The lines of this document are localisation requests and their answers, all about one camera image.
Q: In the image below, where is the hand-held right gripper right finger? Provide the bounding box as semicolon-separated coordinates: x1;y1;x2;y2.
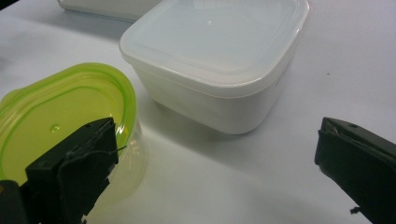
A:
314;117;396;224

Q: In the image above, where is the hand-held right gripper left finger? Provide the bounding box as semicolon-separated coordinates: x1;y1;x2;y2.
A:
18;117;120;224

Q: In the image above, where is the white wire rack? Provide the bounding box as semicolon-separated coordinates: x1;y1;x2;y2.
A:
57;0;163;23

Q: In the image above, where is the white square lidded container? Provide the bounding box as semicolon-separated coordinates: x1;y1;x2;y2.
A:
119;0;313;135

